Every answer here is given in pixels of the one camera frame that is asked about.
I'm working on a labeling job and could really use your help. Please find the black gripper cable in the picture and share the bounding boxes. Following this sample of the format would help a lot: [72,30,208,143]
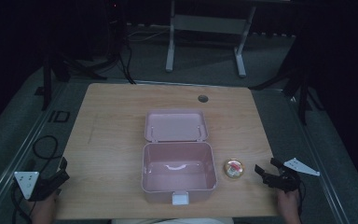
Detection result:
[10,181,33,224]
[296,179,308,217]

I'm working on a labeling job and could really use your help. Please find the person's right hand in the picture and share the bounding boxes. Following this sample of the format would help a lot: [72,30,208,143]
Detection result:
[276,188,302,224]

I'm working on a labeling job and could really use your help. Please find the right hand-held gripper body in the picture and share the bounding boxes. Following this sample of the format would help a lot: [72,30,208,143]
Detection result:
[265,157,321,193]

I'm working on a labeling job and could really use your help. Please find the black looped cable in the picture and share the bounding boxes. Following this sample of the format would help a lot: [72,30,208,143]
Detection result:
[32,134,61,161]

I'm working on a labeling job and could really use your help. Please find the person's left hand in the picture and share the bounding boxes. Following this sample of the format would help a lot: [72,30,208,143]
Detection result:
[27,189,60,224]

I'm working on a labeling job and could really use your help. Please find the pink plastic box with lid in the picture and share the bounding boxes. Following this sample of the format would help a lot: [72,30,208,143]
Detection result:
[141,108,219,206]

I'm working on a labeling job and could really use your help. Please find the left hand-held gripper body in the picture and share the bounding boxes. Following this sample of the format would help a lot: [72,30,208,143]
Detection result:
[13,171,60,203]

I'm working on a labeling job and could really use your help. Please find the black floor cables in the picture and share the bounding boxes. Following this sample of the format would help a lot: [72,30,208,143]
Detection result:
[105,18,172,86]

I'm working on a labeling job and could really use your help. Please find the black tripod stand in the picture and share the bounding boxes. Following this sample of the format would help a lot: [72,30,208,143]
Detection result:
[249,46,324,126]
[40,50,108,112]

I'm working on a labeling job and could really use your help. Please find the white metal desk frame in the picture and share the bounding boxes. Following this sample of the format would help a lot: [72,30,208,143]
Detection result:
[164,0,257,78]

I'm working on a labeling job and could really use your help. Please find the small round gold tin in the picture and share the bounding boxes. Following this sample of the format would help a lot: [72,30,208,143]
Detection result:
[223,158,245,180]

